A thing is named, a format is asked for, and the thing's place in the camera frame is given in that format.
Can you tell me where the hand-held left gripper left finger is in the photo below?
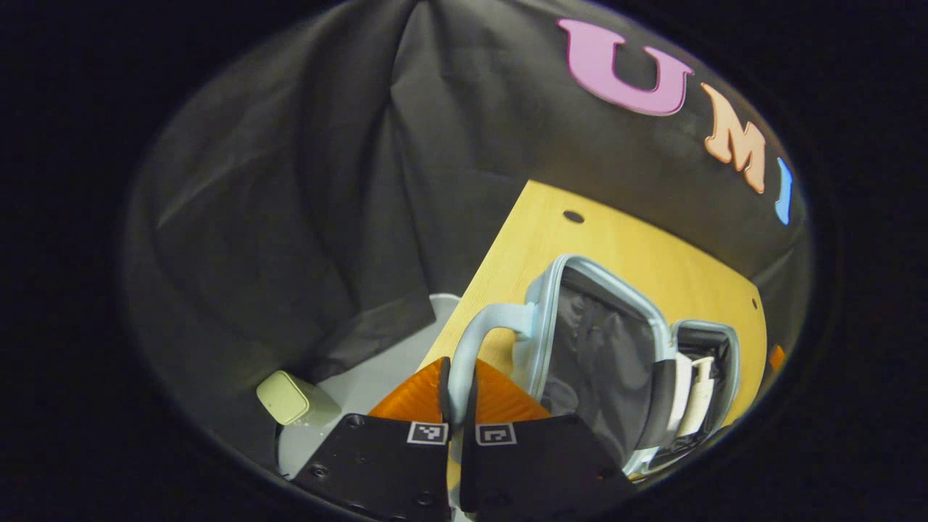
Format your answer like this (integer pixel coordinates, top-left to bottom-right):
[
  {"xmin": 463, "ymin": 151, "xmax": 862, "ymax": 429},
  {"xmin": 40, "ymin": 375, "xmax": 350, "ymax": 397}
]
[{"xmin": 289, "ymin": 355, "xmax": 455, "ymax": 522}]

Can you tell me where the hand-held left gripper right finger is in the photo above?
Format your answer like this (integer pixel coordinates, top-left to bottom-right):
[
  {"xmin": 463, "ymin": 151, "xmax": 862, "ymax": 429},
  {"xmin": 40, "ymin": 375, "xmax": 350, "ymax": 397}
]
[{"xmin": 457, "ymin": 358, "xmax": 639, "ymax": 522}]

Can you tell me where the light blue suitcase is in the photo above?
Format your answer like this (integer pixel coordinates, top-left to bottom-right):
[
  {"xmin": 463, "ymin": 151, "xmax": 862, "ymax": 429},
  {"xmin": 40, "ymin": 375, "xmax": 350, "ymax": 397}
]
[{"xmin": 446, "ymin": 254, "xmax": 742, "ymax": 481}]

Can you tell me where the pale green box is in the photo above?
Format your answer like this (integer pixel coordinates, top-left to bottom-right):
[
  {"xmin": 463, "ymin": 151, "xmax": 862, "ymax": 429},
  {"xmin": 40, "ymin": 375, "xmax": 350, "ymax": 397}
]
[{"xmin": 255, "ymin": 370, "xmax": 342, "ymax": 427}]

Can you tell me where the black backdrop cloth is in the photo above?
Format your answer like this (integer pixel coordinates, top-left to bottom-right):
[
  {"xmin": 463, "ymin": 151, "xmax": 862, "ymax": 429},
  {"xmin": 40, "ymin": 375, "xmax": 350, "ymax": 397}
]
[{"xmin": 123, "ymin": 0, "xmax": 813, "ymax": 472}]

